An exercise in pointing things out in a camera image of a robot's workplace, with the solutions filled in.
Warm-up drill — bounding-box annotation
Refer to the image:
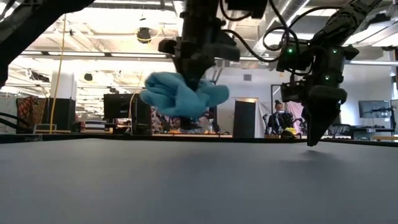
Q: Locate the white cloth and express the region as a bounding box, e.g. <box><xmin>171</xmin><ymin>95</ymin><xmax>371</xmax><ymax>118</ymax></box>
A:
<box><xmin>254</xmin><ymin>101</ymin><xmax>270</xmax><ymax>138</ymax></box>

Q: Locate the black partition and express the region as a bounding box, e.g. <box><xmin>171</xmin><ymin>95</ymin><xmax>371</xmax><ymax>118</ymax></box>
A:
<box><xmin>233</xmin><ymin>99</ymin><xmax>256</xmax><ymax>139</ymax></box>

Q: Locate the tall black cabinet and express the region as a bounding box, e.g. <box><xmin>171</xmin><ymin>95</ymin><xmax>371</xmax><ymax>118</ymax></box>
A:
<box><xmin>132</xmin><ymin>102</ymin><xmax>152</xmax><ymax>136</ymax></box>

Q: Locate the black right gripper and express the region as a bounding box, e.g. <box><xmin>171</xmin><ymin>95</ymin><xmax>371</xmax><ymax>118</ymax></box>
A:
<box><xmin>306</xmin><ymin>46</ymin><xmax>360</xmax><ymax>147</ymax></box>

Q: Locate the pink cloth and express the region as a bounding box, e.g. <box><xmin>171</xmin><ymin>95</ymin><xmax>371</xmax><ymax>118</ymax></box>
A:
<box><xmin>289</xmin><ymin>101</ymin><xmax>308</xmax><ymax>133</ymax></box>

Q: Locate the red patterned cloth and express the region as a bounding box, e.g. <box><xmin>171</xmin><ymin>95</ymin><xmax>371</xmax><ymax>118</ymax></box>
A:
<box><xmin>16</xmin><ymin>96</ymin><xmax>47</xmax><ymax>130</ymax></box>

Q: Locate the ceiling light strip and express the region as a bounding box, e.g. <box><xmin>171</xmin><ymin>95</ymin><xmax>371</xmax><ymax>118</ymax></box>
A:
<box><xmin>0</xmin><ymin>49</ymin><xmax>398</xmax><ymax>66</ymax></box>

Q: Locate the black table frame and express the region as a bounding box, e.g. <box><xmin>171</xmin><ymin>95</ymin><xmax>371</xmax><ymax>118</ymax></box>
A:
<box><xmin>0</xmin><ymin>133</ymin><xmax>398</xmax><ymax>147</ymax></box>

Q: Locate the light blue microfiber towel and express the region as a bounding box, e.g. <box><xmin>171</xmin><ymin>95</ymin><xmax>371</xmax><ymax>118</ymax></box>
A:
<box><xmin>139</xmin><ymin>71</ymin><xmax>230</xmax><ymax>119</ymax></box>

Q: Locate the white pillar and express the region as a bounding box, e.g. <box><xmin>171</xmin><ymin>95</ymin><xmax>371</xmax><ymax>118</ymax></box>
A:
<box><xmin>50</xmin><ymin>73</ymin><xmax>77</xmax><ymax>100</ymax></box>

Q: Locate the black cable loop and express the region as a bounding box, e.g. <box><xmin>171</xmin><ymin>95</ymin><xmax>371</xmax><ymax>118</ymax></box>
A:
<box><xmin>0</xmin><ymin>111</ymin><xmax>35</xmax><ymax>134</ymax></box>

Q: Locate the black left camera cable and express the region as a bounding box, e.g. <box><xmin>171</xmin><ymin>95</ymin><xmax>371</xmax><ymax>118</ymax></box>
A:
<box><xmin>219</xmin><ymin>0</ymin><xmax>301</xmax><ymax>63</ymax></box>

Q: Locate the yellow black object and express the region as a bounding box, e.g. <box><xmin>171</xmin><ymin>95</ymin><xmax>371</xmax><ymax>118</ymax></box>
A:
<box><xmin>280</xmin><ymin>127</ymin><xmax>298</xmax><ymax>139</ymax></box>

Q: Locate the black camera cable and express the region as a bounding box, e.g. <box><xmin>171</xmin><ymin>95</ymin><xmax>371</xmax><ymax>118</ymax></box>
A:
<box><xmin>219</xmin><ymin>0</ymin><xmax>301</xmax><ymax>63</ymax></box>
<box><xmin>287</xmin><ymin>0</ymin><xmax>358</xmax><ymax>32</ymax></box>

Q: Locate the black right camera cable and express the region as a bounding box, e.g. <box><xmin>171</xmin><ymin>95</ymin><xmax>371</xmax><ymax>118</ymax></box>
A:
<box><xmin>287</xmin><ymin>0</ymin><xmax>358</xmax><ymax>32</ymax></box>

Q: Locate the low grey box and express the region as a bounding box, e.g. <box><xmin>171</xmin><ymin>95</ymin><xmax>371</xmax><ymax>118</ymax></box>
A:
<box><xmin>33</xmin><ymin>123</ymin><xmax>58</xmax><ymax>134</ymax></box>

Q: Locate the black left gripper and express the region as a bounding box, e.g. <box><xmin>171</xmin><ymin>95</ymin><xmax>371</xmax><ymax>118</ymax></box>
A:
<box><xmin>158</xmin><ymin>30</ymin><xmax>240</xmax><ymax>93</ymax></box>

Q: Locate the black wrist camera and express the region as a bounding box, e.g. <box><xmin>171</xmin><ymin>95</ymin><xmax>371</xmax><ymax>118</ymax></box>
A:
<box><xmin>280</xmin><ymin>80</ymin><xmax>309</xmax><ymax>103</ymax></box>
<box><xmin>226</xmin><ymin>0</ymin><xmax>269</xmax><ymax>19</ymax></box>

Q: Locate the grey monitor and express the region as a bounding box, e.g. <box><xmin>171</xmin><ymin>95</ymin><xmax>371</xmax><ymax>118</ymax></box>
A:
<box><xmin>358</xmin><ymin>100</ymin><xmax>391</xmax><ymax>119</ymax></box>

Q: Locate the dark desk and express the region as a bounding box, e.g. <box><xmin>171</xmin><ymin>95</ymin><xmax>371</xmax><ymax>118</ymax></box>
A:
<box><xmin>329</xmin><ymin>124</ymin><xmax>398</xmax><ymax>141</ymax></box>

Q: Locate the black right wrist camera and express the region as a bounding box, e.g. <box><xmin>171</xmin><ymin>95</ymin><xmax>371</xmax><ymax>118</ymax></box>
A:
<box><xmin>280</xmin><ymin>80</ymin><xmax>309</xmax><ymax>103</ymax></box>

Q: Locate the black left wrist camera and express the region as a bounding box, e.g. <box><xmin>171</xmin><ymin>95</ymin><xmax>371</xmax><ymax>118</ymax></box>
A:
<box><xmin>226</xmin><ymin>0</ymin><xmax>269</xmax><ymax>19</ymax></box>

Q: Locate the person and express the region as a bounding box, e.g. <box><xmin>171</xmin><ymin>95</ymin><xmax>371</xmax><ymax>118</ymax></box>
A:
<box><xmin>178</xmin><ymin>116</ymin><xmax>201</xmax><ymax>131</ymax></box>
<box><xmin>266</xmin><ymin>99</ymin><xmax>295</xmax><ymax>136</ymax></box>

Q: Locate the black monitor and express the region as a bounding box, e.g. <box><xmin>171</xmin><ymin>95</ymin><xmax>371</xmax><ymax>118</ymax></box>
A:
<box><xmin>103</xmin><ymin>93</ymin><xmax>146</xmax><ymax>121</ymax></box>

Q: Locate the yellow cable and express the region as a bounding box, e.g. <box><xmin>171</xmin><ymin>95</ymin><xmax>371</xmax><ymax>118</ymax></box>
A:
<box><xmin>49</xmin><ymin>14</ymin><xmax>68</xmax><ymax>135</ymax></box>

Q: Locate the black ceiling camera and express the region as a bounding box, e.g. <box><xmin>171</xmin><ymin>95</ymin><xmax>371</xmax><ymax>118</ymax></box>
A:
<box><xmin>136</xmin><ymin>27</ymin><xmax>152</xmax><ymax>44</ymax></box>

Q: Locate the striped stack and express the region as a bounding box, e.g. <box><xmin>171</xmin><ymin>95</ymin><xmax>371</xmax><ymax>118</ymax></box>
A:
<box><xmin>83</xmin><ymin>120</ymin><xmax>106</xmax><ymax>131</ymax></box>

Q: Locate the black station frame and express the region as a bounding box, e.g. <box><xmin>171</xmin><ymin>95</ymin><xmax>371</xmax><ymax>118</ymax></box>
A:
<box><xmin>270</xmin><ymin>83</ymin><xmax>282</xmax><ymax>106</ymax></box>

